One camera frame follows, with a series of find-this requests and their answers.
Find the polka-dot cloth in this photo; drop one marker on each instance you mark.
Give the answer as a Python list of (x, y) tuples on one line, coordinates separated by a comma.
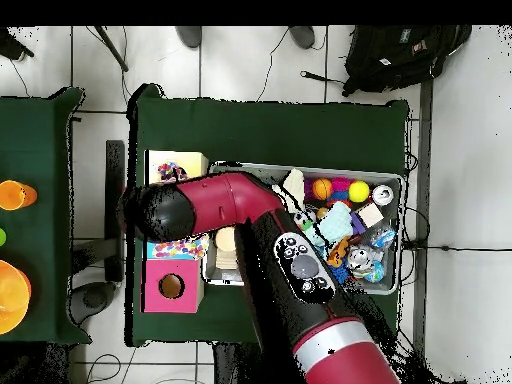
[(180, 248)]

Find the white patterned cloth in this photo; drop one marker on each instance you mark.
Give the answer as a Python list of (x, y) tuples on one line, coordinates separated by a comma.
[(171, 171)]

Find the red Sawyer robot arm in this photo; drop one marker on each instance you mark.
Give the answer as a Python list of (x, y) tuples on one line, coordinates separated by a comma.
[(320, 320)]

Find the wooden box with three holes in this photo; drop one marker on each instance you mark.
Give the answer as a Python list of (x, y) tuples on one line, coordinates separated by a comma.
[(172, 288)]

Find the clear mesh bin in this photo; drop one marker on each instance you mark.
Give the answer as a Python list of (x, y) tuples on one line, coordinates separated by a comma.
[(376, 284)]

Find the tan round wooden block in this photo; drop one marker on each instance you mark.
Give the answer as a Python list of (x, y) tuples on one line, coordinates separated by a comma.
[(226, 240)]

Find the cream yellow cloth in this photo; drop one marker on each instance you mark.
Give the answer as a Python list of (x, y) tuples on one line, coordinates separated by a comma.
[(294, 188)]

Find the small orange basketball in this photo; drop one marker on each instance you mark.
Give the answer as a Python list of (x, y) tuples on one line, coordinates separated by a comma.
[(322, 189)]

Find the mint green cloth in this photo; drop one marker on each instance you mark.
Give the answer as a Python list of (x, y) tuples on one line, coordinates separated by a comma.
[(340, 224)]

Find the pink spiky ball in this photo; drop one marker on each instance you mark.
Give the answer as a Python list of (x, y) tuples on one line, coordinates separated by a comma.
[(342, 186)]

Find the silver drink can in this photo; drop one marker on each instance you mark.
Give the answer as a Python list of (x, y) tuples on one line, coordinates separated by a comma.
[(362, 260)]

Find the person's foot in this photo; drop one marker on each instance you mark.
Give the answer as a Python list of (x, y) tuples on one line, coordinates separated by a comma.
[(190, 35), (302, 35)]

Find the grey round base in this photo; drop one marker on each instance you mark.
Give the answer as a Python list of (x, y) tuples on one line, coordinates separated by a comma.
[(92, 300)]

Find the black backpack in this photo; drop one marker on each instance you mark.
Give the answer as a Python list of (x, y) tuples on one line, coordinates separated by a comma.
[(400, 56)]

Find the dark green side tablecloth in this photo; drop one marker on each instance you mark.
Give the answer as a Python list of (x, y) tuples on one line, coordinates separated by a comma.
[(48, 160)]

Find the black tripod leg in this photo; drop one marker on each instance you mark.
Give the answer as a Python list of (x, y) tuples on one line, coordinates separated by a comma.
[(112, 48), (16, 44)]

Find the orange plastic cup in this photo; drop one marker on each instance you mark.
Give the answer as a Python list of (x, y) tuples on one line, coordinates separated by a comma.
[(16, 195)]

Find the small green ball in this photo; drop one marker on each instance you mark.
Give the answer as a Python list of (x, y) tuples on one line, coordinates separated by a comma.
[(2, 237)]

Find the orange plastic bowl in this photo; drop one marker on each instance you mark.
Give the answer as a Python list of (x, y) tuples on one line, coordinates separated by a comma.
[(12, 296)]

